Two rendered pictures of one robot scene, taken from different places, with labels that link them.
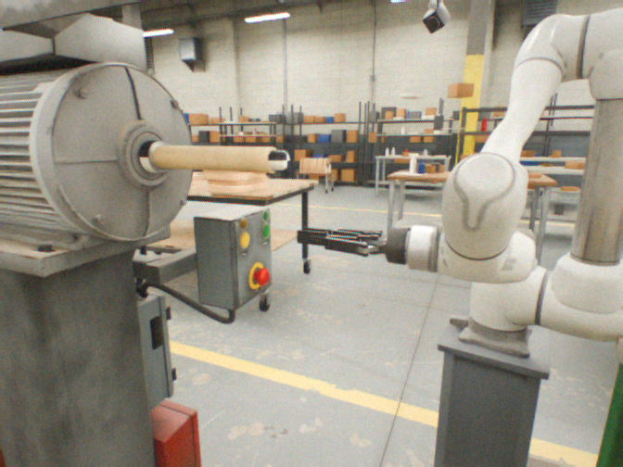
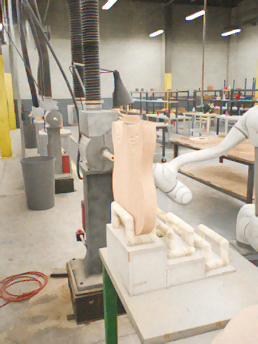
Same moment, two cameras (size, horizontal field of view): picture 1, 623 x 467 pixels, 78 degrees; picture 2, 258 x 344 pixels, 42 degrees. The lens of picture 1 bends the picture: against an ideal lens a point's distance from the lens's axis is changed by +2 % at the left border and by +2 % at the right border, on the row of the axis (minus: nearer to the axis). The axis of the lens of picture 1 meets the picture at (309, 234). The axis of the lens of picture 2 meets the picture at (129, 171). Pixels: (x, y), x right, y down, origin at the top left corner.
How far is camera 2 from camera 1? 170 cm
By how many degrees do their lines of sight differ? 48
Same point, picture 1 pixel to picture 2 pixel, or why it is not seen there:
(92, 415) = (97, 212)
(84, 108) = (92, 144)
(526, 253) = (179, 194)
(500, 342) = (238, 246)
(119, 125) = (99, 146)
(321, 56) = not seen: outside the picture
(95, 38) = not seen: hidden behind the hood
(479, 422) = not seen: hidden behind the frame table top
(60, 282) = (93, 177)
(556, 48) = (240, 123)
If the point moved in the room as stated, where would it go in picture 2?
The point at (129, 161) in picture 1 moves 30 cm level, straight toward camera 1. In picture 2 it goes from (99, 154) to (74, 163)
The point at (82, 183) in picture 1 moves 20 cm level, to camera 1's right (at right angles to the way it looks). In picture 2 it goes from (90, 158) to (109, 162)
